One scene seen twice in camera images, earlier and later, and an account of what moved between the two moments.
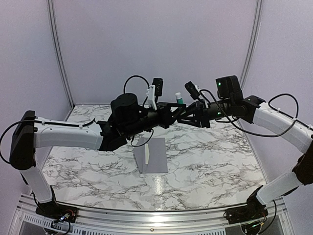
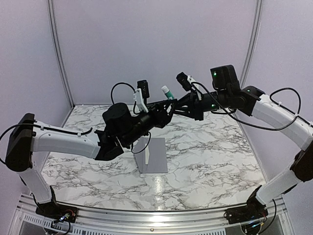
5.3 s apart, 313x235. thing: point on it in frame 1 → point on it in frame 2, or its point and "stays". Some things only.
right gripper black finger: (190, 120) → (186, 109)
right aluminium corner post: (252, 43) stays
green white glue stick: (179, 99) → (167, 91)
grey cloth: (157, 162) stays
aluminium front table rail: (104, 222) stays
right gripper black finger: (190, 109) → (186, 99)
